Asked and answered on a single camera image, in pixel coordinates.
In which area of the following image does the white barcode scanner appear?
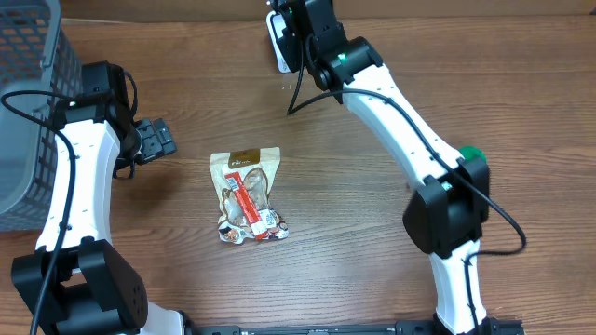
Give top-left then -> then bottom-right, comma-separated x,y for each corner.
265,11 -> 291,74

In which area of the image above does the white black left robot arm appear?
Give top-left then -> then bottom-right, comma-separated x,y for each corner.
11,61 -> 193,335

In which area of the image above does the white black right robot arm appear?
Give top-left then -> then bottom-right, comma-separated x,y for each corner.
267,1 -> 490,334

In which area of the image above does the green lid jar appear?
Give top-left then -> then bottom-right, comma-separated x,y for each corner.
459,146 -> 487,162

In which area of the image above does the brown snack pouch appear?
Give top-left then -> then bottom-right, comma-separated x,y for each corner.
210,147 -> 289,245

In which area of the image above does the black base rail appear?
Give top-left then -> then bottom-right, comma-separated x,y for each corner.
185,318 -> 525,335

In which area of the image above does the dark grey mesh basket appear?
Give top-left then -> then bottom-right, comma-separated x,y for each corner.
0,0 -> 85,232

